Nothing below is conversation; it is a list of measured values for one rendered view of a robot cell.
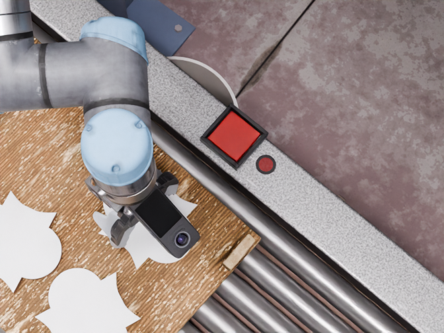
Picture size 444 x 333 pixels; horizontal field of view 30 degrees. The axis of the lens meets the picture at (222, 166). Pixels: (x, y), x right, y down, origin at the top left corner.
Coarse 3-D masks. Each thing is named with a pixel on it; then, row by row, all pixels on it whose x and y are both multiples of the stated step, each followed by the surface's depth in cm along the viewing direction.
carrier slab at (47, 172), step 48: (0, 144) 125; (48, 144) 126; (0, 192) 123; (48, 192) 124; (192, 192) 125; (96, 240) 122; (240, 240) 123; (0, 288) 120; (48, 288) 120; (144, 288) 121; (192, 288) 121
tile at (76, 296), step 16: (64, 272) 120; (80, 272) 120; (64, 288) 119; (80, 288) 119; (96, 288) 119; (112, 288) 119; (64, 304) 119; (80, 304) 119; (96, 304) 119; (112, 304) 119; (48, 320) 118; (64, 320) 118; (80, 320) 118; (96, 320) 118; (112, 320) 118; (128, 320) 118
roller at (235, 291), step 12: (228, 276) 123; (228, 288) 123; (240, 288) 123; (252, 288) 124; (228, 300) 123; (240, 300) 123; (252, 300) 123; (264, 300) 123; (240, 312) 123; (252, 312) 122; (264, 312) 122; (276, 312) 123; (252, 324) 124; (264, 324) 122; (276, 324) 122; (288, 324) 122
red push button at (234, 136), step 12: (228, 120) 129; (240, 120) 129; (216, 132) 128; (228, 132) 128; (240, 132) 128; (252, 132) 128; (216, 144) 128; (228, 144) 128; (240, 144) 128; (252, 144) 128; (240, 156) 127
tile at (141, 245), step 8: (176, 200) 122; (184, 200) 122; (104, 208) 120; (184, 208) 122; (192, 208) 122; (184, 216) 122; (136, 224) 121; (136, 232) 121; (144, 232) 121; (128, 240) 120; (136, 240) 120; (144, 240) 121; (152, 240) 121; (128, 248) 120; (136, 248) 120; (144, 248) 120; (152, 248) 121; (160, 248) 121; (136, 256) 120; (144, 256) 120; (152, 256) 120; (160, 256) 121; (168, 256) 121; (136, 264) 120
